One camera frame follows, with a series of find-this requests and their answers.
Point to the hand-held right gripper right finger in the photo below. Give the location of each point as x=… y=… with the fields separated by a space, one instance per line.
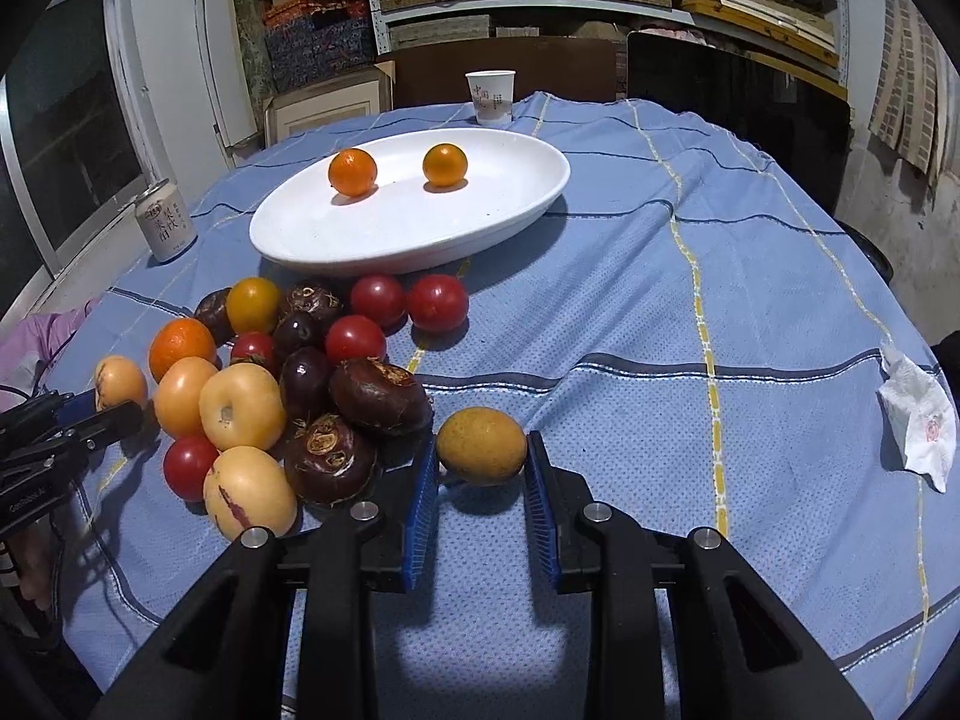
x=541 y=514

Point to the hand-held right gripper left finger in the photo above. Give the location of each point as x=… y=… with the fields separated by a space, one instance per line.
x=420 y=517

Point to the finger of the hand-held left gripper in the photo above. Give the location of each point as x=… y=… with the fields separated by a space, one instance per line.
x=79 y=401
x=112 y=420

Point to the peach coloured round fruit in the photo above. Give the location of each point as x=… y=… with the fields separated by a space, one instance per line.
x=180 y=399

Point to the red cherry tomato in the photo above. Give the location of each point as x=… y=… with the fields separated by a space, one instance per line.
x=437 y=302
x=379 y=300
x=187 y=469
x=253 y=349
x=355 y=339

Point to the yellow brown oval fruit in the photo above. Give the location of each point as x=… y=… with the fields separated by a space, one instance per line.
x=481 y=444

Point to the orange mandarin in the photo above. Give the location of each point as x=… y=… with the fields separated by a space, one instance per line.
x=352 y=171
x=180 y=345

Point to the pale yellow striped pepino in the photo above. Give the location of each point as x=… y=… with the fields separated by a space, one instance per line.
x=250 y=493

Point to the white oval plate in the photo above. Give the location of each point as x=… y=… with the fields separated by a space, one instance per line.
x=450 y=225

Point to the person's left hand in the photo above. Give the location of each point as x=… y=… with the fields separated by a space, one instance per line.
x=36 y=559

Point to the pink cloth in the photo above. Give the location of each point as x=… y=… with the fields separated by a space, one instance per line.
x=37 y=345

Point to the dark purple plum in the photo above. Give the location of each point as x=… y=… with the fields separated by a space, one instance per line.
x=304 y=382

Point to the large yellow orange tomato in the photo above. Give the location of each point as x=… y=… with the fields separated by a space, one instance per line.
x=253 y=305

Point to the white drink can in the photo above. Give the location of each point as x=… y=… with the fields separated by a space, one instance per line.
x=166 y=223

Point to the dark purple cherry tomato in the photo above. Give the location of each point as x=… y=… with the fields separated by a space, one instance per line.
x=295 y=331

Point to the aluminium framed window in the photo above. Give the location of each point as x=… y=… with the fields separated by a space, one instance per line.
x=67 y=120

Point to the small orange tomato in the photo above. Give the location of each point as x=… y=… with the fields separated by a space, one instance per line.
x=445 y=165

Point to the white plastic strip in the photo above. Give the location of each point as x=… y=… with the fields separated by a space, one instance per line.
x=208 y=67

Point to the wooden framed panel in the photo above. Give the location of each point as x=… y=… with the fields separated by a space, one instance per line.
x=322 y=106

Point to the crumpled white tissue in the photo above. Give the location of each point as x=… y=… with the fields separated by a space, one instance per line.
x=919 y=420

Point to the green patterned panel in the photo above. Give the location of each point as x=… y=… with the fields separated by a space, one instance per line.
x=251 y=41

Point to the white paper cup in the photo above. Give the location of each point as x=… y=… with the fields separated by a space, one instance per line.
x=490 y=99

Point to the stack of blue patterned boxes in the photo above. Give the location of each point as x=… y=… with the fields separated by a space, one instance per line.
x=319 y=45

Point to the white metal shelf rack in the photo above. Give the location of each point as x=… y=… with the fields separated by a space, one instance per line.
x=369 y=7

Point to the hanging woven mats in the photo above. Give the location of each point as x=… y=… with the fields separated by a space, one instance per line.
x=911 y=90

